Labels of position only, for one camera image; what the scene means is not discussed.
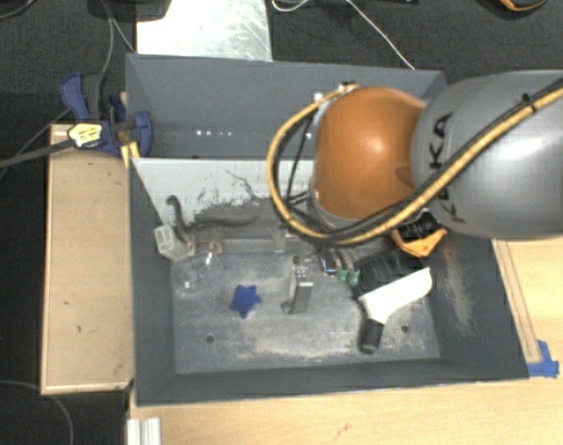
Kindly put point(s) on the pale wood board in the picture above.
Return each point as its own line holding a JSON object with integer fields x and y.
{"x": 88, "y": 271}

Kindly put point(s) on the blue star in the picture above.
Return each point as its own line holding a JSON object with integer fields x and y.
{"x": 245, "y": 299}

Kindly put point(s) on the clear plastic box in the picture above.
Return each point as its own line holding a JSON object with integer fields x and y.
{"x": 166, "y": 241}

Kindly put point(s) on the small clear cup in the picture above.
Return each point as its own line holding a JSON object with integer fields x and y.
{"x": 279, "y": 241}

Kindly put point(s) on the black cylinder on white bracket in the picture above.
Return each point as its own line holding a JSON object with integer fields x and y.
{"x": 392, "y": 295}

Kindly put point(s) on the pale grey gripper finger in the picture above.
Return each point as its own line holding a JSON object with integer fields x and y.
{"x": 305, "y": 295}
{"x": 292, "y": 292}

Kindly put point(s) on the grey metal bin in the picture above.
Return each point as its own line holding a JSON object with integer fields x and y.
{"x": 309, "y": 341}

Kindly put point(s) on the clear glass bowl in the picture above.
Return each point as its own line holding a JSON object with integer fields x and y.
{"x": 195, "y": 274}

